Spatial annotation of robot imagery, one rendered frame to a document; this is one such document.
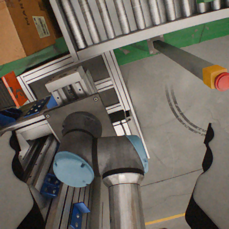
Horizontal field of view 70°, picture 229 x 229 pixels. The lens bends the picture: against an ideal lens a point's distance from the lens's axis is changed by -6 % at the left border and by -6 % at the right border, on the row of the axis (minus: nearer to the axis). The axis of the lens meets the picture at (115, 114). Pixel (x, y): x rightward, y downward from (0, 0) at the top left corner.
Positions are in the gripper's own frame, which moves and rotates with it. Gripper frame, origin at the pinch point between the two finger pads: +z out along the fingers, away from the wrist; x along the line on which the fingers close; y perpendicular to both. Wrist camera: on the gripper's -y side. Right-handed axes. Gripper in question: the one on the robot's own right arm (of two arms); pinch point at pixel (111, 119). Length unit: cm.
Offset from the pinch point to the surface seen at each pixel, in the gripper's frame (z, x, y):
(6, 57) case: 54, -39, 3
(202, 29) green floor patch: 148, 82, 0
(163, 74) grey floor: 148, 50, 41
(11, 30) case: 54, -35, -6
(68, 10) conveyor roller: 93, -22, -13
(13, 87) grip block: 29.0, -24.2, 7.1
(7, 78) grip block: 28.2, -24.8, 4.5
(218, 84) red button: 44, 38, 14
